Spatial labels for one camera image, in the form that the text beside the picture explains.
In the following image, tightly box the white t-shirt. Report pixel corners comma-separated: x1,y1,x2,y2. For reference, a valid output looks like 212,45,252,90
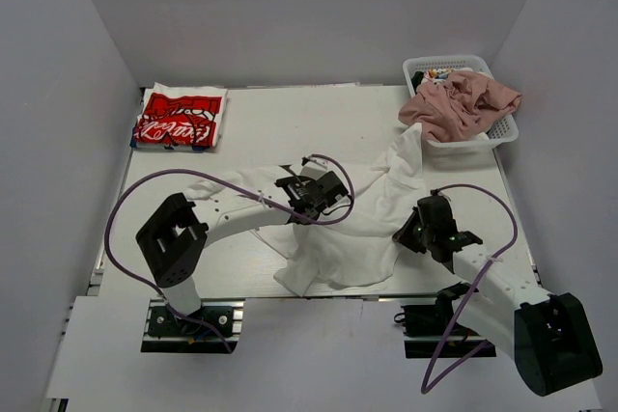
185,122,429,298

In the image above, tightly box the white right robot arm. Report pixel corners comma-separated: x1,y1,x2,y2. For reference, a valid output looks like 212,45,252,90
393,192,603,397

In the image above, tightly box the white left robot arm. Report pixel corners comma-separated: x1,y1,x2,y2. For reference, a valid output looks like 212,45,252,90
136,171,353,316

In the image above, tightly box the pink t-shirt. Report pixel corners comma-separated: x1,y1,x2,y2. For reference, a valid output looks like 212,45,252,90
398,70,522,143

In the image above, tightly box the colourful garment in basket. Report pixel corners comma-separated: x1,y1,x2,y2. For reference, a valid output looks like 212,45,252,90
411,69,454,90

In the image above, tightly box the folded red Coca-Cola t-shirt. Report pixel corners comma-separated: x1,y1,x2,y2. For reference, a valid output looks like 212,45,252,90
131,83,228,145

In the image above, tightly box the white plastic laundry basket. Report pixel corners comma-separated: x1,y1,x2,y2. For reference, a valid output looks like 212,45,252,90
403,55,519,155

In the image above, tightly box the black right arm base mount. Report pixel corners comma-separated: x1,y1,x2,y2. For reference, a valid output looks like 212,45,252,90
393,283,496,359

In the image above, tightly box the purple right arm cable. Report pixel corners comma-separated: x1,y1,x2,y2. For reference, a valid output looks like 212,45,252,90
420,183,520,395

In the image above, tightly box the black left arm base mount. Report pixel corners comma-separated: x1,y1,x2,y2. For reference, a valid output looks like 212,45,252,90
140,299,243,354

